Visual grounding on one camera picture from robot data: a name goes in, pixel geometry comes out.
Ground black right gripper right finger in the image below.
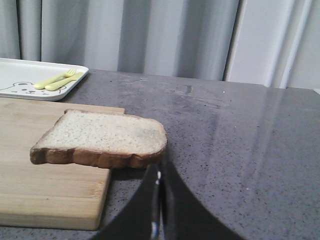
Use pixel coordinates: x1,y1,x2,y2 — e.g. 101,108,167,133
160,158,243,240

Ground white bread slice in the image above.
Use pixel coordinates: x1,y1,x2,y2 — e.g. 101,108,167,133
29,109,168,169

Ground grey curtain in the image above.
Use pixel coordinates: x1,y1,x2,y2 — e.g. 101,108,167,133
0,0,320,89

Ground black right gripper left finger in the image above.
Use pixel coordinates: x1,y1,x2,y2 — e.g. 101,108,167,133
92,164,160,240

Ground wooden cutting board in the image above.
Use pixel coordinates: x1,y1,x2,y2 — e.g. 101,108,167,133
0,97,124,231

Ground white bear tray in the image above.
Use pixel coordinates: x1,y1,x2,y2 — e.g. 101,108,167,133
0,58,89,101

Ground yellow plastic fork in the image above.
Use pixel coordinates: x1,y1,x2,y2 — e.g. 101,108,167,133
33,68,77,90

